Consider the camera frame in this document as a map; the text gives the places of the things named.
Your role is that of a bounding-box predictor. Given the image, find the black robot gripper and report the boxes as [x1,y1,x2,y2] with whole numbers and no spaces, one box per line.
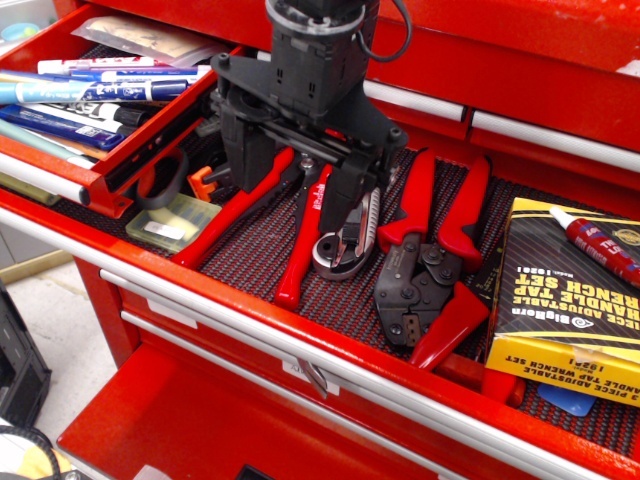
[211,1,407,233]

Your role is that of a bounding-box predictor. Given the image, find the red threadlocker glue tube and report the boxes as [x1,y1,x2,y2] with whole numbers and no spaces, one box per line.
[549,206,639,288]

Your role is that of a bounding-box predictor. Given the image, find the large red open drawer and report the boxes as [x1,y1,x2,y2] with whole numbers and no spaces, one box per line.
[0,99,640,480]

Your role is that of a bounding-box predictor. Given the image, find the red lower open drawer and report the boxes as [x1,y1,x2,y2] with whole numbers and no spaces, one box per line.
[58,345,438,479]

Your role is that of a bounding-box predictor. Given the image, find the silver black utility knife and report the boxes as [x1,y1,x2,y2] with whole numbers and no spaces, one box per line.
[312,188,381,281]

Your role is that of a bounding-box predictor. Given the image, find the orange black tool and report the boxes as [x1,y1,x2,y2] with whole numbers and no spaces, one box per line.
[187,166,219,202]

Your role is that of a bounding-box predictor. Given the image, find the clear plastic blade case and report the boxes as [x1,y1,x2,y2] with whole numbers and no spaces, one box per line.
[125,194,222,253]

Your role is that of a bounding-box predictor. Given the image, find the blue white marker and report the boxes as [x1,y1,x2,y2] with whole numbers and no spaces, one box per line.
[69,65,211,84]

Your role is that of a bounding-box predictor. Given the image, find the black white marker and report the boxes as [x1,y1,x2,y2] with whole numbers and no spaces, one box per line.
[26,103,151,127]

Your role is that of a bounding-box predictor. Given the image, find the clear plastic bag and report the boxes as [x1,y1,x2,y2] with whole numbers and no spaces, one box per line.
[72,15,230,68]

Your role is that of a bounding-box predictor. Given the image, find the dark blue marker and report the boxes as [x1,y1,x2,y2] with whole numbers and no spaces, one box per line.
[1,105,125,151]

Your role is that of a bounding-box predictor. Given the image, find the white red marker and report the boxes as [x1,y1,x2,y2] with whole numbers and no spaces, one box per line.
[37,56,169,75]

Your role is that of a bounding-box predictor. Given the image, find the light blue marker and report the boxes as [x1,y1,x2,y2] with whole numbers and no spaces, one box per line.
[1,80,189,105]

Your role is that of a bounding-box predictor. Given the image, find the yellow black tap wrench box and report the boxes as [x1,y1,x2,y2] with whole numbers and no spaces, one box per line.
[486,198,639,406]

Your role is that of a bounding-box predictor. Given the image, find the black crate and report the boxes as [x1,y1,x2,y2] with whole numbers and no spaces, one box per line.
[1,284,52,427]

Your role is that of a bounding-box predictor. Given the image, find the red handled wire stripper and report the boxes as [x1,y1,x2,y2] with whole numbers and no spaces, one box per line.
[171,147,333,310]

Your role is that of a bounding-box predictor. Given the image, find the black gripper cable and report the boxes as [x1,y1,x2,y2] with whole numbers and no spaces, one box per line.
[355,0,414,64]

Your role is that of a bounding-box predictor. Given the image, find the red handled crimping pliers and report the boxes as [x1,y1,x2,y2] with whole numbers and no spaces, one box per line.
[374,150,491,370]

